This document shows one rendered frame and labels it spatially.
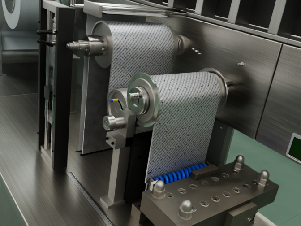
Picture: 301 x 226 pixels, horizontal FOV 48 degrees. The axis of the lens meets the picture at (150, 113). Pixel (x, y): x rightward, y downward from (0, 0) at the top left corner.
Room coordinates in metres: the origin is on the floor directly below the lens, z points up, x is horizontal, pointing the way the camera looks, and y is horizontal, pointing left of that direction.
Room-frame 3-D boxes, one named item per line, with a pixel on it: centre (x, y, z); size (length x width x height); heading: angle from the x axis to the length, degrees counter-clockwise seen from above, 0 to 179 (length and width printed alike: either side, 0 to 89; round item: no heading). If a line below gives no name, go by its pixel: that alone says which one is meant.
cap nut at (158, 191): (0.74, -0.05, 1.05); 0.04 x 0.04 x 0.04
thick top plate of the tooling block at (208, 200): (0.81, -0.22, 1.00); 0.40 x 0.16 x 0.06; 130
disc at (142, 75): (0.84, 0.03, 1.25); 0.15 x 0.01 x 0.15; 40
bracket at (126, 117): (0.84, 0.08, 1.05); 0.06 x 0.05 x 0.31; 130
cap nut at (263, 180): (0.88, -0.37, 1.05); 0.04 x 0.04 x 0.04
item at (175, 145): (0.87, -0.10, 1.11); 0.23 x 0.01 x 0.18; 130
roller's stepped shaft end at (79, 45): (0.98, 0.25, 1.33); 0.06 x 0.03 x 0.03; 130
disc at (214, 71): (1.00, -0.17, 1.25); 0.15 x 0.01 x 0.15; 40
